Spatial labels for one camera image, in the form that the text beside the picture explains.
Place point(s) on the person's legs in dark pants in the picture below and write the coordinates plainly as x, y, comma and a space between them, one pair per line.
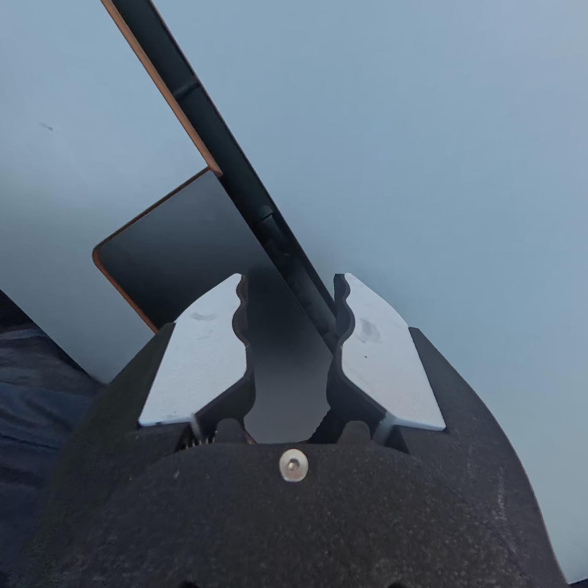
36, 413

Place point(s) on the dark grey panel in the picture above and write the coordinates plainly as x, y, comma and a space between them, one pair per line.
183, 239

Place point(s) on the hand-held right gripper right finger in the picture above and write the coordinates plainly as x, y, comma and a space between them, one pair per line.
390, 367

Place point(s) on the grey desk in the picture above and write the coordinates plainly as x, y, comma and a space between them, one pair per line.
413, 138

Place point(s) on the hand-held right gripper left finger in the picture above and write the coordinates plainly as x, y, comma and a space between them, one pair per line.
197, 363

